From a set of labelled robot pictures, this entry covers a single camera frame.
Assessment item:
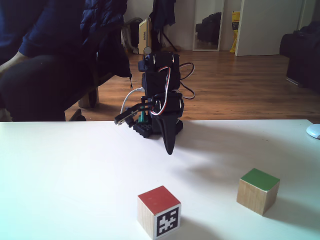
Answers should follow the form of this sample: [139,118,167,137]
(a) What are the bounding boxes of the green-topped wooden cube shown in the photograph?
[236,167,281,216]

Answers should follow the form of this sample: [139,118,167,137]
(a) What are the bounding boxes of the red-topped wooden marker cube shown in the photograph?
[136,185,182,240]

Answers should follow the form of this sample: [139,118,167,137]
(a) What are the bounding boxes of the green clamp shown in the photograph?
[137,106,151,125]

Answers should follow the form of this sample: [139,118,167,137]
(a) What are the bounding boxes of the cream heater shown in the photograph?
[137,17,152,55]

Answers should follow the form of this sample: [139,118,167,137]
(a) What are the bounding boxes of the dark clothes on stand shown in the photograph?
[148,0,177,52]

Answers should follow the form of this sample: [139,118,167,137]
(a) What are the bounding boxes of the yellow bag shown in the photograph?
[229,10,242,53]

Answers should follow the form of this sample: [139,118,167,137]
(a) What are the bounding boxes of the dark blue puffer jacket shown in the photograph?
[79,0,133,90]

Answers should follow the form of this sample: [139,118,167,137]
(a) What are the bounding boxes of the white door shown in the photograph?
[234,0,305,57]

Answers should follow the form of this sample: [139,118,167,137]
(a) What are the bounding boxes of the person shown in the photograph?
[0,0,87,123]

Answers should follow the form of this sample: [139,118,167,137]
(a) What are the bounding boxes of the black sofa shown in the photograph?
[279,20,320,95]

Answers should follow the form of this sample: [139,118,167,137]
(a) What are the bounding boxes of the white computer mouse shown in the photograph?
[305,123,320,140]

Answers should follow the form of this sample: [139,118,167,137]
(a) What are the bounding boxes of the red white black servo wire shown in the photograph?
[149,66,174,117]

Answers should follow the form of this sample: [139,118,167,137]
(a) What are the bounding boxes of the small gripper camera board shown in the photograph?
[114,103,142,129]

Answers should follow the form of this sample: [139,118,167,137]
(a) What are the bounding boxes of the black camera cable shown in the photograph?
[178,63,196,100]

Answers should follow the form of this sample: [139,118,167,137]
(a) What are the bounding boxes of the white cable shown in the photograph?
[120,87,145,118]

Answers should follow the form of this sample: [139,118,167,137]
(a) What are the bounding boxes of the pale metal frame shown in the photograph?
[120,17,144,55]

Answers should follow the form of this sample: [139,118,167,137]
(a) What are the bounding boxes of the tall wall mirror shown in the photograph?
[192,0,225,52]

